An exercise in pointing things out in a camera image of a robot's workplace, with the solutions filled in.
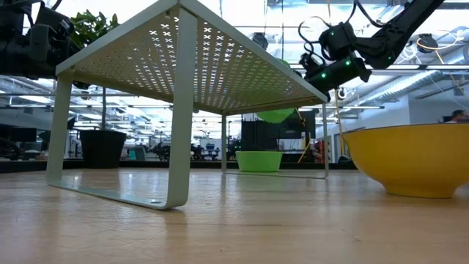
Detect yellow ceramic bowl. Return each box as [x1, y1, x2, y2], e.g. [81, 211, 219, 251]
[341, 122, 469, 199]

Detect green leafy plant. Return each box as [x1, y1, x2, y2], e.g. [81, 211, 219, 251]
[69, 10, 121, 131]

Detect black ceiling device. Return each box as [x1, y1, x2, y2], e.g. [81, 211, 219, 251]
[251, 32, 269, 51]

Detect black monitor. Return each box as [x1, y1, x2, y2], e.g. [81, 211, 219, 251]
[9, 127, 37, 143]

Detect black panel screens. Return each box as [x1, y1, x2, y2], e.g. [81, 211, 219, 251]
[240, 109, 317, 152]

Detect pale green perforated metal shelf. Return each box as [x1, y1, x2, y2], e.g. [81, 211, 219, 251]
[46, 0, 330, 211]

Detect black plant pot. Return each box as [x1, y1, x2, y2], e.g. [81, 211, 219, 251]
[78, 129, 128, 170]

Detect person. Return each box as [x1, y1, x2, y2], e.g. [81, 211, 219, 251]
[443, 109, 469, 125]

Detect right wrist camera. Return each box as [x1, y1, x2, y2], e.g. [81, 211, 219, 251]
[298, 53, 322, 76]

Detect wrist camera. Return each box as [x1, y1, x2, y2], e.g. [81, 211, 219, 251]
[35, 6, 76, 37]
[298, 53, 322, 76]

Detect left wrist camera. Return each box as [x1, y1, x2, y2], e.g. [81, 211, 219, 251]
[35, 6, 76, 37]

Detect yellow hanging cord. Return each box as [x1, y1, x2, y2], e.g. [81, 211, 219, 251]
[327, 0, 346, 153]

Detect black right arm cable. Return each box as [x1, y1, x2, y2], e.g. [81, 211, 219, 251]
[297, 0, 388, 64]

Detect black table edge rail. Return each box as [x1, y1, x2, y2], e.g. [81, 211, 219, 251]
[0, 158, 360, 174]

